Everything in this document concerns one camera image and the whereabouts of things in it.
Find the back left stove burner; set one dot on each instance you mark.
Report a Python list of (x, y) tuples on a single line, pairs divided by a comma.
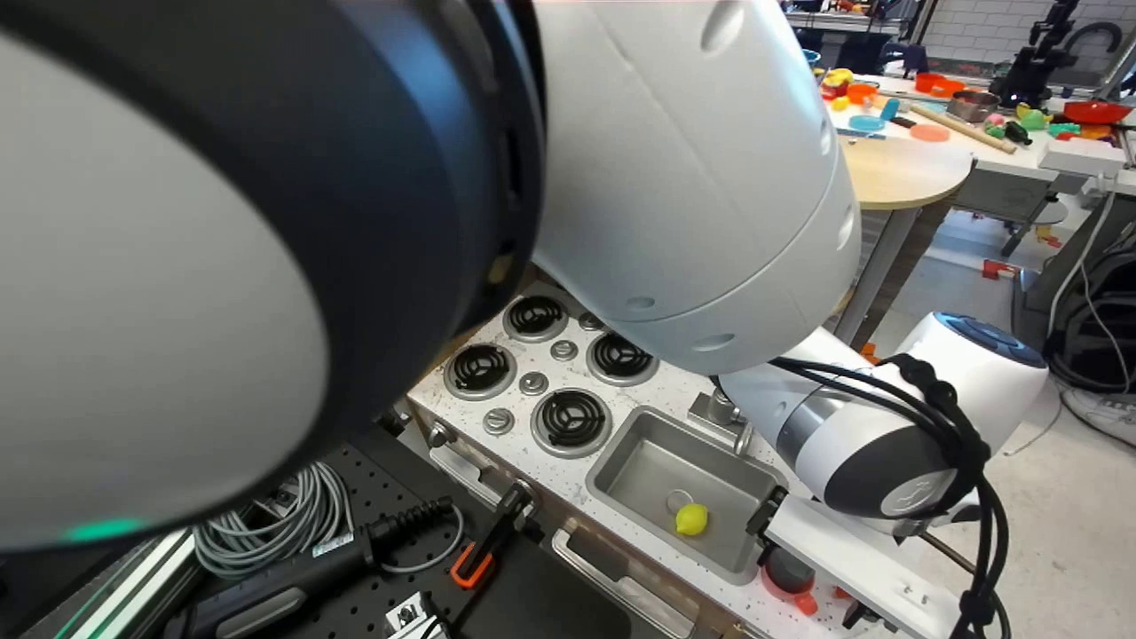
[(535, 319)]

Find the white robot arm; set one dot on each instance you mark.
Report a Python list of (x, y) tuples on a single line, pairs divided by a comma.
[(232, 228)]

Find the black orange clamp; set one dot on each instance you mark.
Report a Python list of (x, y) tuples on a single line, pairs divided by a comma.
[(480, 556)]

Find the grey toy sink basin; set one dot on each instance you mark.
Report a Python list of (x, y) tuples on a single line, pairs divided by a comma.
[(655, 467)]

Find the round wooden table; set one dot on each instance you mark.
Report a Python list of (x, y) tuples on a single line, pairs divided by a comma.
[(898, 172)]

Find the stove burner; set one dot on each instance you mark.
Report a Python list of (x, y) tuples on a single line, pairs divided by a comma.
[(535, 319), (617, 359), (480, 370), (570, 425)]

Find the front left stove burner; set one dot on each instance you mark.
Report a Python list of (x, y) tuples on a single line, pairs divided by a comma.
[(480, 370)]

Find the small grey stove knob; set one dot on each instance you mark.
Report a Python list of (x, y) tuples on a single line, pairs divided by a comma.
[(535, 386)]

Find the back right stove burner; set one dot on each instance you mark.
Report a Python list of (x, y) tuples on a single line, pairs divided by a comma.
[(617, 359)]

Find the grey toy faucet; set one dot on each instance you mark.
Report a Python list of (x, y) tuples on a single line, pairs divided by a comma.
[(723, 416)]

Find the front right stove burner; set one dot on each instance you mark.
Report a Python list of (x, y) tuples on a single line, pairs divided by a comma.
[(570, 425)]

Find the yellow toy lemon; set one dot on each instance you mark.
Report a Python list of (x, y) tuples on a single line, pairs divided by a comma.
[(690, 519)]

